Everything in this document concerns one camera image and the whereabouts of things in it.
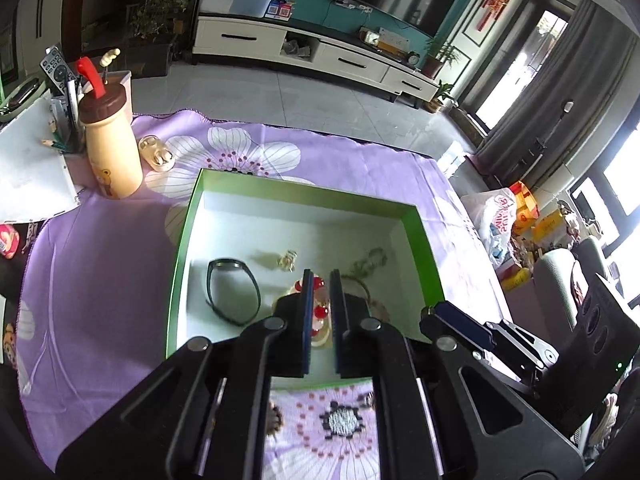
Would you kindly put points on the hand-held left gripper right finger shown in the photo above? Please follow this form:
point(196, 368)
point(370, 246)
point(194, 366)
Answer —
point(336, 325)

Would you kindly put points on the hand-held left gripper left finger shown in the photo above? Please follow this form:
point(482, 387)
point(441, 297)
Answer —
point(305, 320)

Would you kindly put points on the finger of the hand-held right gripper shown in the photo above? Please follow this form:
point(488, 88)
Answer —
point(455, 322)

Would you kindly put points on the silver bangle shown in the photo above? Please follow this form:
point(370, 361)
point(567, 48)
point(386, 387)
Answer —
point(365, 290)

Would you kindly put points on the small gold brooch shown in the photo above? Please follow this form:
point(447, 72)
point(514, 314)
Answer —
point(288, 260)

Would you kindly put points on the black watch band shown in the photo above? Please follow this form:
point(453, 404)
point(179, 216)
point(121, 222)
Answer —
point(215, 305)

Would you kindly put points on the green cardboard box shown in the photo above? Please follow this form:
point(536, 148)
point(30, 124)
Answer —
point(300, 225)

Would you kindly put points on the grey chair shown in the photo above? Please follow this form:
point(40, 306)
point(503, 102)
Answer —
point(560, 275)

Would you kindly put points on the black and silver sparkly clip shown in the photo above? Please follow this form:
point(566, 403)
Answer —
point(341, 420)

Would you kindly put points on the white plastic bag red print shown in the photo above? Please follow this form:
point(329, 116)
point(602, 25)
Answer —
point(492, 225)

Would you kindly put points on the orange and yellow carton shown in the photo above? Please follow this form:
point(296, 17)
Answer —
point(525, 205)

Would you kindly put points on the purple floral cloth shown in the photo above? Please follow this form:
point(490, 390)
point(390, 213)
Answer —
point(100, 260)

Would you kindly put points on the cream earbuds case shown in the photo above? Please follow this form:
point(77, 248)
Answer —
point(157, 152)

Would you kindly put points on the small potted plant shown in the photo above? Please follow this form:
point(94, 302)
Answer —
point(442, 97)

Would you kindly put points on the grey curtain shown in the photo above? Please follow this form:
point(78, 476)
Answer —
point(555, 95)

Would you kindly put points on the beige bear bottle brown lid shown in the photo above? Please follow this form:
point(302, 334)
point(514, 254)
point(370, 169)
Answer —
point(112, 150)

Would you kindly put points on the tall potted plant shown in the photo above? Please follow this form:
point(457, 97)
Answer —
point(440, 57)

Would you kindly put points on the small round desk clock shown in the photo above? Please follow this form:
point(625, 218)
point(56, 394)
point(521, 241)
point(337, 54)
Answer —
point(413, 59)

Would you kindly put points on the white tv cabinet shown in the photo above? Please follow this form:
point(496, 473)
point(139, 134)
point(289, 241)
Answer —
point(250, 42)

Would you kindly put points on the yellow flat box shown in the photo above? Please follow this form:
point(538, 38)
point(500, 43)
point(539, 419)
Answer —
point(395, 37)

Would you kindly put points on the pen holder with pens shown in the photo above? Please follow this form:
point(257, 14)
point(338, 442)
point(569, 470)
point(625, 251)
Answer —
point(70, 130)

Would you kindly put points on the pink snack cup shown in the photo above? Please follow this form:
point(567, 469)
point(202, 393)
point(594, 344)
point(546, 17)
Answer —
point(7, 241)

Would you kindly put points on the white paper sheet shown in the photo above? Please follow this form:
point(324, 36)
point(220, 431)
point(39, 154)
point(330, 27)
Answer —
point(30, 170)

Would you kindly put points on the potted plants on dark stand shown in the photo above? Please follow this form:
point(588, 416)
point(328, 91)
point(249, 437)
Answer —
point(155, 25)

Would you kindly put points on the grey remote control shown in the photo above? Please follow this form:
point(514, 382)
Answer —
point(57, 67)

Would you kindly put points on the red knot wall ornament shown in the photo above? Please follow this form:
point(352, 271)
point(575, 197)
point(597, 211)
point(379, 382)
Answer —
point(495, 2)

